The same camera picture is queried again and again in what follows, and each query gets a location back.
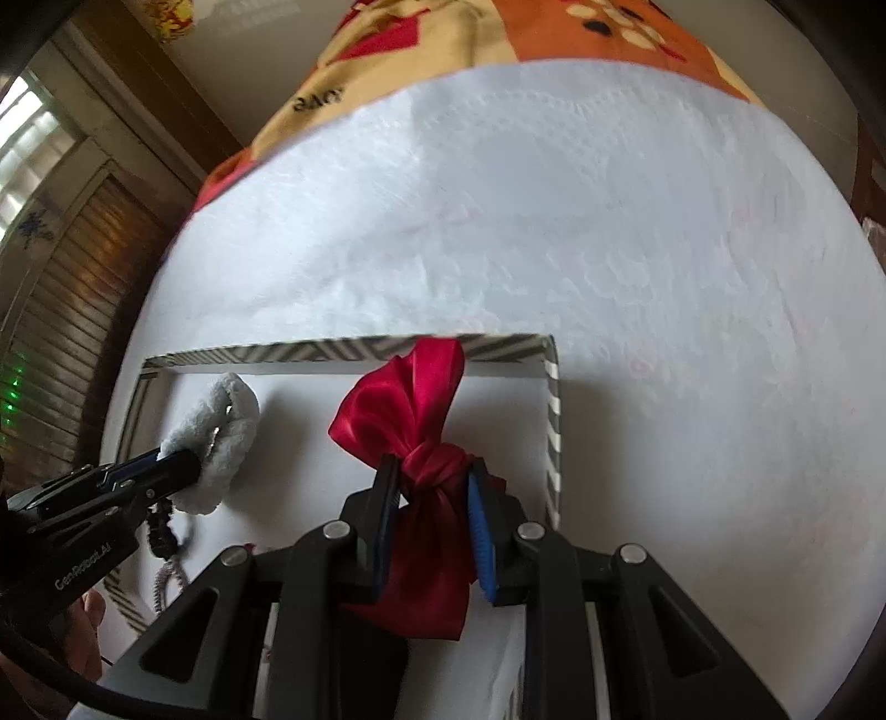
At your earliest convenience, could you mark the red satin bow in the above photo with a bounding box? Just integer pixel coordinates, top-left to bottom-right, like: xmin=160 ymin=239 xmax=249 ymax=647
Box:
xmin=329 ymin=337 xmax=476 ymax=640

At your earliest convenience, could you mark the black scrunchie hair tie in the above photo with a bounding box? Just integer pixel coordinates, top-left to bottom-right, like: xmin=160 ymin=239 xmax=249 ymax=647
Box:
xmin=146 ymin=498 xmax=183 ymax=563

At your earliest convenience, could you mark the pink white braided hair tie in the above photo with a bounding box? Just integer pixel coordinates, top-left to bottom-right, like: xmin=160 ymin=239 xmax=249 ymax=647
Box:
xmin=150 ymin=552 xmax=191 ymax=617

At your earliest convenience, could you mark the white fluffy scrunchie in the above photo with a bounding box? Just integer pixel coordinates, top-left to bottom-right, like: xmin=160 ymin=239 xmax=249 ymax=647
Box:
xmin=158 ymin=373 xmax=260 ymax=516

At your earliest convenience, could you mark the person left hand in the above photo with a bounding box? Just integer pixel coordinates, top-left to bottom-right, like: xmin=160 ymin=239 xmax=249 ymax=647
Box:
xmin=48 ymin=589 xmax=107 ymax=682

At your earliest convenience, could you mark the striped black white box tray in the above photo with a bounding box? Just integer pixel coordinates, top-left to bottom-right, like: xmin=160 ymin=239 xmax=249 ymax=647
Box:
xmin=100 ymin=333 xmax=563 ymax=720

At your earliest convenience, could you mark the white table cover cloth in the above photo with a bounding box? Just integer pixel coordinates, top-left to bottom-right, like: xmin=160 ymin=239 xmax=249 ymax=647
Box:
xmin=102 ymin=61 xmax=884 ymax=718

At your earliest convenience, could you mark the orange patterned love blanket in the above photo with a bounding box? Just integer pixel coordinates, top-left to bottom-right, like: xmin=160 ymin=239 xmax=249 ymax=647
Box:
xmin=195 ymin=0 xmax=763 ymax=208

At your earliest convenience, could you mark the wooden chair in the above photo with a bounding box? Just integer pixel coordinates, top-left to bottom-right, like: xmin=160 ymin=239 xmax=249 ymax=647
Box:
xmin=850 ymin=117 xmax=884 ymax=225

